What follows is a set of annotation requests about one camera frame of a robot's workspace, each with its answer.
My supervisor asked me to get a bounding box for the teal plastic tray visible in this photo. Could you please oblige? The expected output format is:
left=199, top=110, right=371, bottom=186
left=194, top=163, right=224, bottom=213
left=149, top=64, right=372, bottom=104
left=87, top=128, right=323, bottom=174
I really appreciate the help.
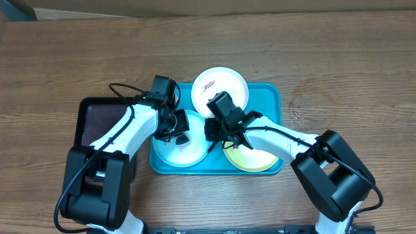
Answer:
left=149, top=83, right=282, bottom=175

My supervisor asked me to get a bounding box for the green sponge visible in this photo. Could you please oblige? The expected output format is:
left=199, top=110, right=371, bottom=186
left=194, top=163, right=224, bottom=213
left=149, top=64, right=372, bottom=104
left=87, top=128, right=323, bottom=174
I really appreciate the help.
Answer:
left=175, top=135, right=190, bottom=146

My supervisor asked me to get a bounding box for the yellow green plate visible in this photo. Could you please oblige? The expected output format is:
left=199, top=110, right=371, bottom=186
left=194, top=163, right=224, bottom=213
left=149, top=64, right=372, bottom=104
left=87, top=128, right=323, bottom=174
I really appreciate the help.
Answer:
left=223, top=142, right=279, bottom=172

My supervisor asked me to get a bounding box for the cardboard backdrop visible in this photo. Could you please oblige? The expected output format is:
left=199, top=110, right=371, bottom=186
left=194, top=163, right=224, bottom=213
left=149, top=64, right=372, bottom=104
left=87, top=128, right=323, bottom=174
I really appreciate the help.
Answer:
left=13, top=0, right=415, bottom=19

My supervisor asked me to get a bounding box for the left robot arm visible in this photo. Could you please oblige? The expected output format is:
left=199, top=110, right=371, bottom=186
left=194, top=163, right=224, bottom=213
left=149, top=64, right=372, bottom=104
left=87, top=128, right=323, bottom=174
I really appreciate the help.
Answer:
left=53, top=75, right=189, bottom=233

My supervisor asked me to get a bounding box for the black rectangular tray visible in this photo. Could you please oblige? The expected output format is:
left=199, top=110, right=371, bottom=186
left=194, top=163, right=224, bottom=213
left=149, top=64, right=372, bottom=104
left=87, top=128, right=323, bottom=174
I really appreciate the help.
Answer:
left=73, top=96, right=140, bottom=183

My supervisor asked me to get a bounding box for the white plate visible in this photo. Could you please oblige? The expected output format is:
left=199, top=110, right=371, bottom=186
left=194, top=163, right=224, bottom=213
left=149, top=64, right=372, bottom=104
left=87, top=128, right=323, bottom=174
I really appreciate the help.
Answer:
left=191, top=67, right=249, bottom=118

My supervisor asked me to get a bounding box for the light blue plate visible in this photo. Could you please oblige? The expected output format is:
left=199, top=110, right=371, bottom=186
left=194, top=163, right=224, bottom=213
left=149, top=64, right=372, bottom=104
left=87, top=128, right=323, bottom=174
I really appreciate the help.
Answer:
left=152, top=110, right=211, bottom=167

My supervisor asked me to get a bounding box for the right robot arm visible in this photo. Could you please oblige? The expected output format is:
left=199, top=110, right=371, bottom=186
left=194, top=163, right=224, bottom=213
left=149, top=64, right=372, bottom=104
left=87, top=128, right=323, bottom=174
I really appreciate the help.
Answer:
left=205, top=92, right=377, bottom=233

